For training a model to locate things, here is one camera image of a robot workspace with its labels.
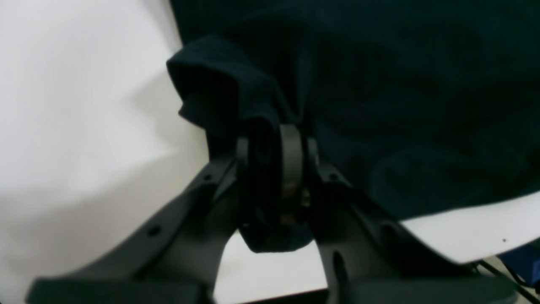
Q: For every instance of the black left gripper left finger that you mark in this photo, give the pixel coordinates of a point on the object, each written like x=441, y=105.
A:
x=173, y=258

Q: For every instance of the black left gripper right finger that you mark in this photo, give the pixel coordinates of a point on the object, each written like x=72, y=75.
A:
x=368, y=257

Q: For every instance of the black T-shirt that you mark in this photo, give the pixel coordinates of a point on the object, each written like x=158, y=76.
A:
x=425, y=106

